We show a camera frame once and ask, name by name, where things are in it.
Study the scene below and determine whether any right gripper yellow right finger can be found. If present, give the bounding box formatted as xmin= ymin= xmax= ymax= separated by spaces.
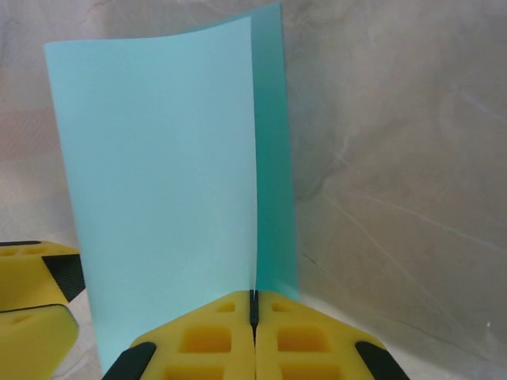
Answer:
xmin=255 ymin=290 xmax=409 ymax=380

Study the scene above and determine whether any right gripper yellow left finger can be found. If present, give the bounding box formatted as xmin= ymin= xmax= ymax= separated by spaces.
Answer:
xmin=101 ymin=290 xmax=256 ymax=380

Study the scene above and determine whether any light blue cloth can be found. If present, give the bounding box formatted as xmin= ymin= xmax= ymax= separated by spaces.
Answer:
xmin=42 ymin=1 xmax=301 ymax=375

